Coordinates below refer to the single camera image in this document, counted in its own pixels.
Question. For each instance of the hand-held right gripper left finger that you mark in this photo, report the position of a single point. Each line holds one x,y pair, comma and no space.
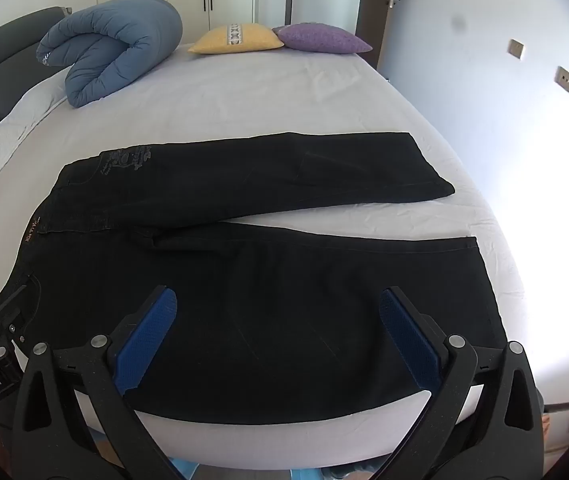
152,320

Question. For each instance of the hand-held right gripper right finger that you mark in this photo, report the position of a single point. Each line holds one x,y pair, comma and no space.
407,330

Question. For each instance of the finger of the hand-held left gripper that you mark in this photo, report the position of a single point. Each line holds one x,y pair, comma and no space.
14,312

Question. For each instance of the black pants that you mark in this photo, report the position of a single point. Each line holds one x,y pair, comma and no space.
274,305

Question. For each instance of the white crumpled bedding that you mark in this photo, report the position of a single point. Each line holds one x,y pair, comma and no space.
9,127

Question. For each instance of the light blue object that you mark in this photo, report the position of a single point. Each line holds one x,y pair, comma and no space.
309,474

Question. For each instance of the bed with white sheet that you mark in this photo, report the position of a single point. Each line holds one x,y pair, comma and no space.
264,95

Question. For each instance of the rolled blue duvet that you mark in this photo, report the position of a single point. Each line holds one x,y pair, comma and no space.
114,45

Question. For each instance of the yellow pillow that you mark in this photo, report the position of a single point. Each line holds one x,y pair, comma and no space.
237,39

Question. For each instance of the purple pillow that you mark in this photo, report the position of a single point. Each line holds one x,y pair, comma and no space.
322,39

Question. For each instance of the dark door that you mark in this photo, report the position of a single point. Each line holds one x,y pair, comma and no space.
382,25

